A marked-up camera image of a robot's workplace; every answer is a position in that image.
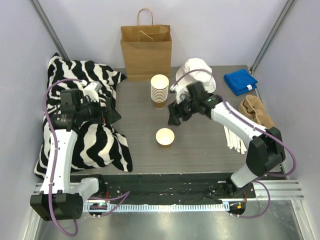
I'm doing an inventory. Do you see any zebra print pillow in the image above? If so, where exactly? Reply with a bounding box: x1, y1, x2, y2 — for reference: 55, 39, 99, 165
46, 53, 133, 172

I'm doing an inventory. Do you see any stack of paper cups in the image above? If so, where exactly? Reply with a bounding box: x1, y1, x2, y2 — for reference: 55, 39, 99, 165
150, 74, 170, 109

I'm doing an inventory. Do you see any stack of cardboard cup carriers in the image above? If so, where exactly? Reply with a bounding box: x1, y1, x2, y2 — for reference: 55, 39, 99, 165
238, 94, 276, 129

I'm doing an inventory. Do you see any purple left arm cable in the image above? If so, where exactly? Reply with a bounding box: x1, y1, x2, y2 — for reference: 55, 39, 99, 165
42, 79, 131, 237

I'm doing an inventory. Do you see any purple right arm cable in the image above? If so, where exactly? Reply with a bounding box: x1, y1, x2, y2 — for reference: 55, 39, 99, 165
172, 68, 298, 220

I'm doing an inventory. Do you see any white wrapped straws bundle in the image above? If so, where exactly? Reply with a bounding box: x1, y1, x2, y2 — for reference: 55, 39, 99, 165
223, 126, 247, 155

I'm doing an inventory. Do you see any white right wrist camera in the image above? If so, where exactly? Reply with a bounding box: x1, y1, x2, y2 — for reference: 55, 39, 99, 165
169, 83, 190, 104

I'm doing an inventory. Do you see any brown paper bag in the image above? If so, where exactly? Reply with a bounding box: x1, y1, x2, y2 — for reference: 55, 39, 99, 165
120, 13, 172, 82

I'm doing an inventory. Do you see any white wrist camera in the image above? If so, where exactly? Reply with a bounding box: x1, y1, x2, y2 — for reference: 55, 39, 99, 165
169, 83, 190, 104
83, 81, 102, 103

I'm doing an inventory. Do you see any white slotted cable duct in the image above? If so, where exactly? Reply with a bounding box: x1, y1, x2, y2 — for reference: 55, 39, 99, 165
83, 201, 230, 214

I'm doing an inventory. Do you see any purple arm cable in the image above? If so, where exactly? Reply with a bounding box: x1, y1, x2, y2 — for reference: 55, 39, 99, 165
172, 68, 298, 220
42, 79, 131, 237

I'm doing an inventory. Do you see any white bucket hat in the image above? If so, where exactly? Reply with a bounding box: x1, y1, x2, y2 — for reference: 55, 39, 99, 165
175, 58, 216, 93

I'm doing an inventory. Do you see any single brown paper cup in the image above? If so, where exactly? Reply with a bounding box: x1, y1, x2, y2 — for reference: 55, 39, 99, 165
155, 128, 175, 149

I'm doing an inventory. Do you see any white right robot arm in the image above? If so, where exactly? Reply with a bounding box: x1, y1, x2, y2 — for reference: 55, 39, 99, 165
168, 81, 286, 198

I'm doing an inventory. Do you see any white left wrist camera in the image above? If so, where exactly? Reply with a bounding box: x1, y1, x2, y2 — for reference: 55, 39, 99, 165
83, 81, 102, 103

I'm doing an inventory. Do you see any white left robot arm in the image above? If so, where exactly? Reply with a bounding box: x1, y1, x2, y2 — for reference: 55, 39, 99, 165
30, 86, 121, 222

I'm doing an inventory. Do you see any blue folded cloth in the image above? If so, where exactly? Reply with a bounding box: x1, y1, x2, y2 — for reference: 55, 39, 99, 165
223, 69, 258, 96

